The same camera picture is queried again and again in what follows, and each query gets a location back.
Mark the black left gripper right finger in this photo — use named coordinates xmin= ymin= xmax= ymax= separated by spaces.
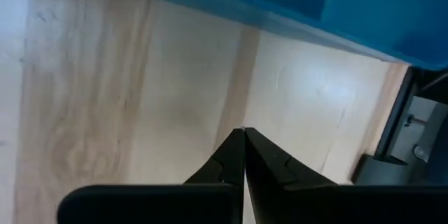
xmin=244 ymin=127 xmax=351 ymax=224

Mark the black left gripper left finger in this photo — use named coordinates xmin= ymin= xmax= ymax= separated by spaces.
xmin=183 ymin=127 xmax=246 ymax=187

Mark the teal blue plastic tray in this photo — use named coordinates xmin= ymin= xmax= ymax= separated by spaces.
xmin=71 ymin=0 xmax=448 ymax=72

